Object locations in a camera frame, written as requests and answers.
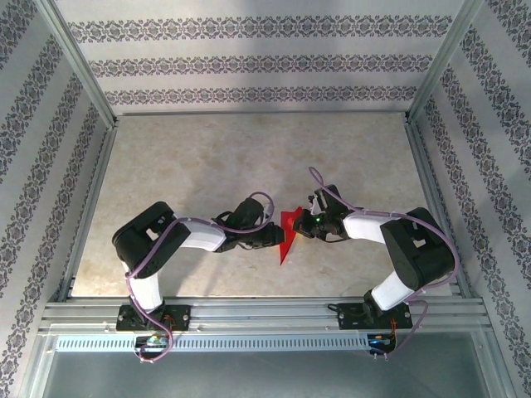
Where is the red paper sheet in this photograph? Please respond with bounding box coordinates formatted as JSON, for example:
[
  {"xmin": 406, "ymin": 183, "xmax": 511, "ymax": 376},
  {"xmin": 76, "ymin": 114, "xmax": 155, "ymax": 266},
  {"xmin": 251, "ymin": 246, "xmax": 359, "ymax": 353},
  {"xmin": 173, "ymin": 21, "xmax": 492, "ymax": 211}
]
[{"xmin": 276, "ymin": 206, "xmax": 304, "ymax": 265}]

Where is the small circuit board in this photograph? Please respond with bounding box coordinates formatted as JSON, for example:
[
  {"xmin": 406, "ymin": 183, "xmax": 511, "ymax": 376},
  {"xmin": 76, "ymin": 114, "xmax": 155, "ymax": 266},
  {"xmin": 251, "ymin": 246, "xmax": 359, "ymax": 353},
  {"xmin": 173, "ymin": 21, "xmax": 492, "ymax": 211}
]
[
  {"xmin": 135, "ymin": 334, "xmax": 169, "ymax": 349},
  {"xmin": 368, "ymin": 332, "xmax": 397, "ymax": 349}
]

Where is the grey metal panel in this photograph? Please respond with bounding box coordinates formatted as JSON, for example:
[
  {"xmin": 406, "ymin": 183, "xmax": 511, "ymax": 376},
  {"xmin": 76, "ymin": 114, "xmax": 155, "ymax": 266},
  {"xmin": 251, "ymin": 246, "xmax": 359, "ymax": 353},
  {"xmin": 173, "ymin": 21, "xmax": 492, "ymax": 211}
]
[{"xmin": 41, "ymin": 352, "xmax": 490, "ymax": 398}]

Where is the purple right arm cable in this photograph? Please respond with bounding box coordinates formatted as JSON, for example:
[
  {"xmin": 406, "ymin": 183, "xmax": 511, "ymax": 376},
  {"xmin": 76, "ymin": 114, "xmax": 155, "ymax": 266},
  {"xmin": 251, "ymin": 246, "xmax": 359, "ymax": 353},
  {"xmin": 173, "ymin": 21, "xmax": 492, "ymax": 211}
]
[{"xmin": 309, "ymin": 166, "xmax": 460, "ymax": 362}]

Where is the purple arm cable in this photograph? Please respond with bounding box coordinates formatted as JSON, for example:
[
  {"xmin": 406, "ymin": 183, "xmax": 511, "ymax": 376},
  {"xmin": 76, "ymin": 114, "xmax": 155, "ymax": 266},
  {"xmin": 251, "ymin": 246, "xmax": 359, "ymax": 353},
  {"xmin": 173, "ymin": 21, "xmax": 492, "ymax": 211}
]
[
  {"xmin": 309, "ymin": 166, "xmax": 460, "ymax": 362},
  {"xmin": 124, "ymin": 191, "xmax": 277, "ymax": 365}
]

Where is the aluminium mounting rail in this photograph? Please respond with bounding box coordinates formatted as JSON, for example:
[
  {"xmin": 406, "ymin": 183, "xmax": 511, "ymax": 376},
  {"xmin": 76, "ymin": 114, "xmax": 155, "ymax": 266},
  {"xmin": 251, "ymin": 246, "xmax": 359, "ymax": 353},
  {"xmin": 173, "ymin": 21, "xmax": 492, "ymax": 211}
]
[{"xmin": 39, "ymin": 296, "xmax": 493, "ymax": 332}]

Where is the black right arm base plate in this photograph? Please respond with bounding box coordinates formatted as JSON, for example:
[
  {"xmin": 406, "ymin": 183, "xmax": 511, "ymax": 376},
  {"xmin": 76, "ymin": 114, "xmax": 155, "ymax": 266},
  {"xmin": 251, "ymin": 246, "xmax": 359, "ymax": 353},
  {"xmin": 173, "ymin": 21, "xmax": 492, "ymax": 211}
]
[{"xmin": 336, "ymin": 302, "xmax": 414, "ymax": 332}]

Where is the aluminium frame floor rail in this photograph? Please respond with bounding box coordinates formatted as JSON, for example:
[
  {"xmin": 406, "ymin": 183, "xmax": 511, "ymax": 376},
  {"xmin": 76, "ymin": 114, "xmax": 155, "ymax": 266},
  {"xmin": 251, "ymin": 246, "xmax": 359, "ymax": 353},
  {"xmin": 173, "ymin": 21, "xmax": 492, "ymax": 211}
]
[
  {"xmin": 115, "ymin": 109, "xmax": 410, "ymax": 118},
  {"xmin": 405, "ymin": 122, "xmax": 485, "ymax": 300},
  {"xmin": 56, "ymin": 124, "xmax": 119, "ymax": 303}
]

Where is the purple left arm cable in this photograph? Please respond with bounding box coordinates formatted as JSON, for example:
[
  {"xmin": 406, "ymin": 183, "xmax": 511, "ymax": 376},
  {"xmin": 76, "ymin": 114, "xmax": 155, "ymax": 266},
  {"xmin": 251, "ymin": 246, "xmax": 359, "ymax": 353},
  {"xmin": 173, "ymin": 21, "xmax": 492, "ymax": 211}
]
[{"xmin": 124, "ymin": 191, "xmax": 277, "ymax": 365}]

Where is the grey slotted cable duct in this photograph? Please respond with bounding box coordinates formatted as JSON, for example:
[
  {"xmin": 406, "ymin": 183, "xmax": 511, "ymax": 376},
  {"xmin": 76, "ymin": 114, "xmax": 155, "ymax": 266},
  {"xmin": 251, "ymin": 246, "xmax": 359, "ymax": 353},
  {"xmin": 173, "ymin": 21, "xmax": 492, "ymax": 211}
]
[{"xmin": 55, "ymin": 334, "xmax": 370, "ymax": 353}]

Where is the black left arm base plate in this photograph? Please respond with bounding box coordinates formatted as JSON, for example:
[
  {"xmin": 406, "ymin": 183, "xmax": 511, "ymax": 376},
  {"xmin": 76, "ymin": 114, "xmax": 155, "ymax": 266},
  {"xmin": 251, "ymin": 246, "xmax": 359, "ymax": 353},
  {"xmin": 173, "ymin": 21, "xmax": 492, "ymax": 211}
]
[{"xmin": 115, "ymin": 304, "xmax": 192, "ymax": 332}]

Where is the aluminium frame post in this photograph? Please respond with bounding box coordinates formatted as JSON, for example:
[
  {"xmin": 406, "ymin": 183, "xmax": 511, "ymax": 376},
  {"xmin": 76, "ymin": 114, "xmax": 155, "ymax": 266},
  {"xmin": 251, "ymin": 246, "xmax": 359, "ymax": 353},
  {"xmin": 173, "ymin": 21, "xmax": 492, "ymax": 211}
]
[
  {"xmin": 35, "ymin": 0, "xmax": 119, "ymax": 130},
  {"xmin": 475, "ymin": 331, "xmax": 511, "ymax": 398},
  {"xmin": 18, "ymin": 331, "xmax": 57, "ymax": 398},
  {"xmin": 402, "ymin": 0, "xmax": 498, "ymax": 124}
]

